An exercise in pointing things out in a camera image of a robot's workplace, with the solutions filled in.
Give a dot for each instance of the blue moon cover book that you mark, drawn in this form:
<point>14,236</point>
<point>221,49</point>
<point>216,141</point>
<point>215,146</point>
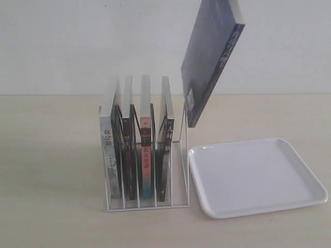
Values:
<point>217,28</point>

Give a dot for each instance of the white plastic tray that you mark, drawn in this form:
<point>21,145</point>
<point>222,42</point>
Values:
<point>253,177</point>

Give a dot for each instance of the red teal spine book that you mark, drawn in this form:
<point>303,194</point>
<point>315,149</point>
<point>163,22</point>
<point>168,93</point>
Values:
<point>145,133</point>

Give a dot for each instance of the white wire book rack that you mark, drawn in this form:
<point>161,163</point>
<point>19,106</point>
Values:
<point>177,192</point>

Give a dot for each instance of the black spine book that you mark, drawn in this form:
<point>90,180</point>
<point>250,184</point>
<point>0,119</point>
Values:
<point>164,141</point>

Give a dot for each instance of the dark red spine book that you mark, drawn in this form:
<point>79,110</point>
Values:
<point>129,161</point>

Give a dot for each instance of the grey white spine book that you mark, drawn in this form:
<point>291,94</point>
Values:
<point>107,120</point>

